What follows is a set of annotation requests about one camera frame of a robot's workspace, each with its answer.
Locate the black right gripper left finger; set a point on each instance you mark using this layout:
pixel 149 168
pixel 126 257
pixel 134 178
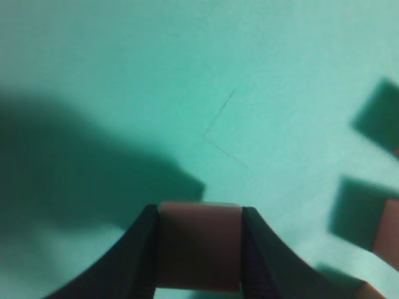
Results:
pixel 126 270

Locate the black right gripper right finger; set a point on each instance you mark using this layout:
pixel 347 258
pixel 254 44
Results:
pixel 271 269

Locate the green cloth backdrop and cover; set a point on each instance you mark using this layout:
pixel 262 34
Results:
pixel 107 106

